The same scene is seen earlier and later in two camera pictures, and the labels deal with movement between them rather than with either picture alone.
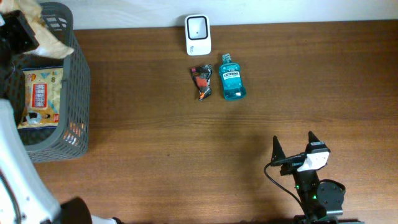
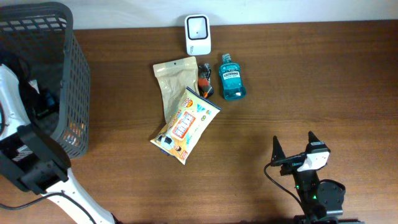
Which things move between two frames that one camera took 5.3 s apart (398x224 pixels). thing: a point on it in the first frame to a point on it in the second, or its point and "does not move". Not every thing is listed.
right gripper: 292,166 does not move
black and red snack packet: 201,75 does not move
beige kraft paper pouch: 31,10 to 175,76
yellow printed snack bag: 42,88 to 188,126
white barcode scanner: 198,29 does not move
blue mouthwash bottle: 231,79 does not move
